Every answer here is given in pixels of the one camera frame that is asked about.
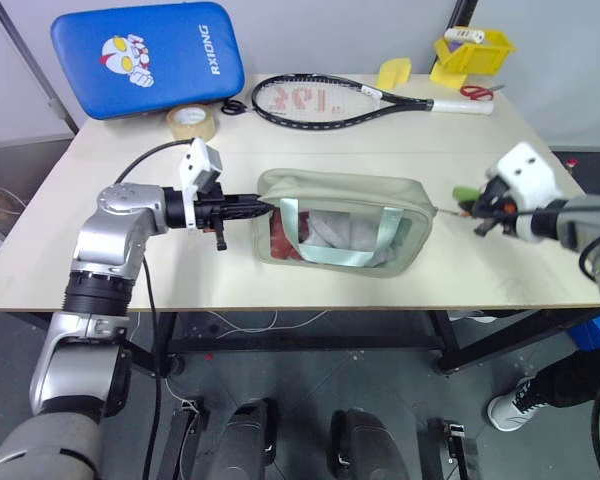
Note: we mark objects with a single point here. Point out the black floor bracket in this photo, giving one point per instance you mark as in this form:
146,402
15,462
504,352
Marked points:
180,440
452,450

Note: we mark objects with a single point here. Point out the yellow plastic scoop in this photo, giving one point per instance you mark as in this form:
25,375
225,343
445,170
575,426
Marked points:
394,72

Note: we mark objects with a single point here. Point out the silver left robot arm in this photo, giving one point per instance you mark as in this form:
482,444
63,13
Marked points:
115,235

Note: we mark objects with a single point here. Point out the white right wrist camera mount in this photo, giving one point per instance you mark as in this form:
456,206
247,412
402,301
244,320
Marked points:
527,172

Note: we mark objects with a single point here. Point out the black metal table frame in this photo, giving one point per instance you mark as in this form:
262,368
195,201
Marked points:
305,343

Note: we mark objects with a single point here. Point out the grey metal pole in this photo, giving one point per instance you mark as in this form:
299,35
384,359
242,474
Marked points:
35,65

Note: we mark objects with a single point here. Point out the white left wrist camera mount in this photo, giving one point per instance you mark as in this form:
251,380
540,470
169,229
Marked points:
200,167

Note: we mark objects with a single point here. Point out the white sneaker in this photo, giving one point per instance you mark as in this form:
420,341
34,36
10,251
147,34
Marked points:
512,407

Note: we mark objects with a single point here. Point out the yellow plastic bin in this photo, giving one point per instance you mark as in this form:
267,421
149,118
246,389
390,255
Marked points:
480,55

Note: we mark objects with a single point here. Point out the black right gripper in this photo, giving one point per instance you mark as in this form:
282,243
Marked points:
502,210

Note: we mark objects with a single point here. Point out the blue box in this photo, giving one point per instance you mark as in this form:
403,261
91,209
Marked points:
592,334

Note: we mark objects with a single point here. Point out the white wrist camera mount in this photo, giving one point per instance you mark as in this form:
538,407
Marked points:
200,167
527,172

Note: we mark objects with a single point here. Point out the black tennis racket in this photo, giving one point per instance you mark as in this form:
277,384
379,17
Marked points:
400,102

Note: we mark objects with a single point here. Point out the black trouser leg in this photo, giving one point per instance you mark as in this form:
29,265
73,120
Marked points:
575,377

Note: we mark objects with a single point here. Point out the blue cartoon print pad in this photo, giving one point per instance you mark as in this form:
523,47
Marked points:
145,57

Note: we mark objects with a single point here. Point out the green pouch with clear window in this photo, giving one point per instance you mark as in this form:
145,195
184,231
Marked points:
340,187

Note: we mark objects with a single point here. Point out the white remote control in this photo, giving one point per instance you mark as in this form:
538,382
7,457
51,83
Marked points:
465,34

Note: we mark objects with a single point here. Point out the dark rounded shape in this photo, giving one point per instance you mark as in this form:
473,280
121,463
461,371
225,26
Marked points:
362,445
247,440

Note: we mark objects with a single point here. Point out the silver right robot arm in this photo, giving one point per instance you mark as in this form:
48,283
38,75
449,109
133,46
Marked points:
590,220

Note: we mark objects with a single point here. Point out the white crumpled cloth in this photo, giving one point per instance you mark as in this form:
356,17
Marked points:
330,230

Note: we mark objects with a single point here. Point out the brown packing tape roll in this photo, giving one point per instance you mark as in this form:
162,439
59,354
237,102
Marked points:
192,122

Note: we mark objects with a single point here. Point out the black metal pole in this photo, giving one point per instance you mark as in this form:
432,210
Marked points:
455,30

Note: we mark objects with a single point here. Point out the red packet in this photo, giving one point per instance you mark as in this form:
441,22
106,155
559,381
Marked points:
282,235

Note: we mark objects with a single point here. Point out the small red object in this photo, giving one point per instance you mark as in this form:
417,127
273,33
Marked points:
571,162

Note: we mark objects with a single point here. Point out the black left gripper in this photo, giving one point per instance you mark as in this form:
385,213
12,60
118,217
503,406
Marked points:
211,210

